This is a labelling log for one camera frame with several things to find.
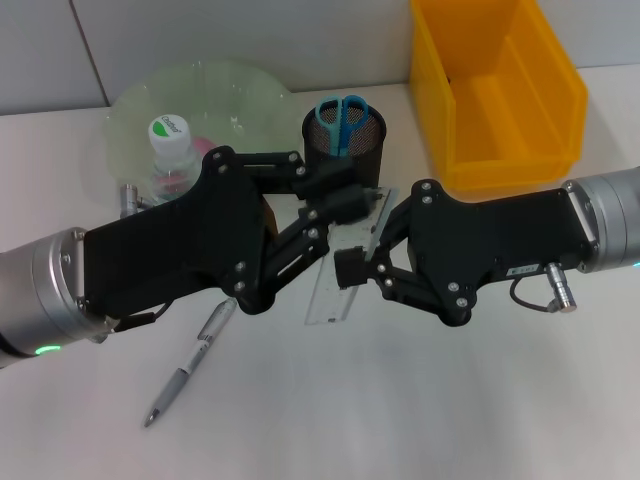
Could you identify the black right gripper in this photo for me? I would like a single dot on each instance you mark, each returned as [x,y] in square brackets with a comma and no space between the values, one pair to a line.
[490,240]

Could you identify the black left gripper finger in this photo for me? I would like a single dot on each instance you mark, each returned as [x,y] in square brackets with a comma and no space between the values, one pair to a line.
[325,180]
[345,205]

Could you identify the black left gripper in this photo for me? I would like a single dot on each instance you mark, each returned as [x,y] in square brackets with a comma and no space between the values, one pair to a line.
[175,250]

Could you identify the blue scissors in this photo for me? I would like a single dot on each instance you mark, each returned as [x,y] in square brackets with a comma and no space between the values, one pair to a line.
[345,130]

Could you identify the clear plastic ruler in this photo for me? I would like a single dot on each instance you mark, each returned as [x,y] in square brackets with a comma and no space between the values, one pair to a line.
[332,305]

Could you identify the grey clear pen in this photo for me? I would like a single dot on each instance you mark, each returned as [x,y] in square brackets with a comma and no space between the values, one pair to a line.
[195,355]

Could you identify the pink peach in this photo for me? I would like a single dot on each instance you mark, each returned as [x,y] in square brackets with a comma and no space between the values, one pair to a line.
[202,146]

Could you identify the clear green-label water bottle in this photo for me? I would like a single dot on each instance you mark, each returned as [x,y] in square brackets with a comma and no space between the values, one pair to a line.
[170,132]

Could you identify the black mesh pen holder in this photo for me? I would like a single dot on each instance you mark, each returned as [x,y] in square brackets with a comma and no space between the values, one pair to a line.
[367,160]

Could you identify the green glass fruit plate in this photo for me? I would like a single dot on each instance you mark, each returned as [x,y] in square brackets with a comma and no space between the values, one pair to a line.
[200,90]

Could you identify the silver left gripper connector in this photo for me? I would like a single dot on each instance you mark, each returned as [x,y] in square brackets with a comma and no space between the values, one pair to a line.
[131,197]

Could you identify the yellow plastic bin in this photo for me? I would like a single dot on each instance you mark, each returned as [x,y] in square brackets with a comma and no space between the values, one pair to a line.
[500,125]

